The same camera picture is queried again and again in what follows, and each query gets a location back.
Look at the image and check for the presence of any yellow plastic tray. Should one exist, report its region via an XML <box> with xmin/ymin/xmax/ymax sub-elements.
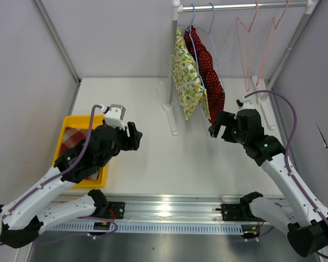
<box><xmin>52</xmin><ymin>115</ymin><xmax>107</xmax><ymax>189</ymax></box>

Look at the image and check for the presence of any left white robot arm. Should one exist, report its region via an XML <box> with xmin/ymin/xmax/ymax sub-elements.
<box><xmin>0</xmin><ymin>122</ymin><xmax>143</xmax><ymax>248</ymax></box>

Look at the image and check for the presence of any blue wire hanger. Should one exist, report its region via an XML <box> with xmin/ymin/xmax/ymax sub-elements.
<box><xmin>201</xmin><ymin>3</ymin><xmax>225</xmax><ymax>92</ymax></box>
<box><xmin>185</xmin><ymin>4</ymin><xmax>208</xmax><ymax>91</ymax></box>

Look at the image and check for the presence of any metal clothes rack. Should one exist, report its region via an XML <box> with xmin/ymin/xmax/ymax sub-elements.
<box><xmin>160</xmin><ymin>0</ymin><xmax>319</xmax><ymax>135</ymax></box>

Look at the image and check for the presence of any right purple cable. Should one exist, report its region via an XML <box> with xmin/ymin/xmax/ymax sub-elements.
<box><xmin>244</xmin><ymin>90</ymin><xmax>328</xmax><ymax>259</ymax></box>

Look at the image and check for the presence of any blue wire hanger right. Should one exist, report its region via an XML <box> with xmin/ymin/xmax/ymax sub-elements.
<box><xmin>201</xmin><ymin>3</ymin><xmax>225</xmax><ymax>92</ymax></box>

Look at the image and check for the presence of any blue wire hanger left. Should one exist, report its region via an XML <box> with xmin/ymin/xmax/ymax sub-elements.
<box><xmin>185</xmin><ymin>4</ymin><xmax>208</xmax><ymax>91</ymax></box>

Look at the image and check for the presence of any red plaid skirt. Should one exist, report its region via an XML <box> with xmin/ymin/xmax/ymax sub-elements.
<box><xmin>60</xmin><ymin>126</ymin><xmax>104</xmax><ymax>181</ymax></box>

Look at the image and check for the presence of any pink wire hanger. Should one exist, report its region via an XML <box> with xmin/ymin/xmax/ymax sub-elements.
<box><xmin>256</xmin><ymin>0</ymin><xmax>290</xmax><ymax>85</ymax></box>
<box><xmin>236</xmin><ymin>1</ymin><xmax>259</xmax><ymax>92</ymax></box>

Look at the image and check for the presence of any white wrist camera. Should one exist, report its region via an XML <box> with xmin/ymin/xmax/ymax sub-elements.
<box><xmin>101</xmin><ymin>104</ymin><xmax>126</xmax><ymax>130</ymax></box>
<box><xmin>236</xmin><ymin>98</ymin><xmax>255</xmax><ymax>110</ymax></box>

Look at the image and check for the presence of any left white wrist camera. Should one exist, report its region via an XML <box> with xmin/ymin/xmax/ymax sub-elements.
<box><xmin>101</xmin><ymin>104</ymin><xmax>126</xmax><ymax>130</ymax></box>

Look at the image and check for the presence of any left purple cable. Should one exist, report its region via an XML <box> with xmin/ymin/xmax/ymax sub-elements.
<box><xmin>0</xmin><ymin>104</ymin><xmax>118</xmax><ymax>248</ymax></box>

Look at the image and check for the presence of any red polka dot garment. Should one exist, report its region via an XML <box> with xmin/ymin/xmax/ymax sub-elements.
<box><xmin>184</xmin><ymin>26</ymin><xmax>225</xmax><ymax>124</ymax></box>

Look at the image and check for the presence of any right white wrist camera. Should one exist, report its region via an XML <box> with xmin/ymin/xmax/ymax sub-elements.
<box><xmin>236</xmin><ymin>98</ymin><xmax>255</xmax><ymax>110</ymax></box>

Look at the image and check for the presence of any perforated cable duct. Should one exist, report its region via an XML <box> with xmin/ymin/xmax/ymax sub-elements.
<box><xmin>49</xmin><ymin>220</ymin><xmax>243</xmax><ymax>235</ymax></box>

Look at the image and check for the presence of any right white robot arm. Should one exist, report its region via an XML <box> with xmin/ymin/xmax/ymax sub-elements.
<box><xmin>209</xmin><ymin>109</ymin><xmax>328</xmax><ymax>257</ymax></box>

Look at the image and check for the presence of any yellow lemon print garment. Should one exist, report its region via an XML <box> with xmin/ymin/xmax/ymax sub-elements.
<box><xmin>172</xmin><ymin>28</ymin><xmax>211</xmax><ymax>120</ymax></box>

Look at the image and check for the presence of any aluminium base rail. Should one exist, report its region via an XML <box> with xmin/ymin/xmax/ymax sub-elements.
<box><xmin>50</xmin><ymin>194</ymin><xmax>289</xmax><ymax>225</ymax></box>

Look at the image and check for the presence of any purple cable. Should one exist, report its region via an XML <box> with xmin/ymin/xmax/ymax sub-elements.
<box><xmin>244</xmin><ymin>90</ymin><xmax>328</xmax><ymax>259</ymax></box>
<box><xmin>0</xmin><ymin>104</ymin><xmax>118</xmax><ymax>248</ymax></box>

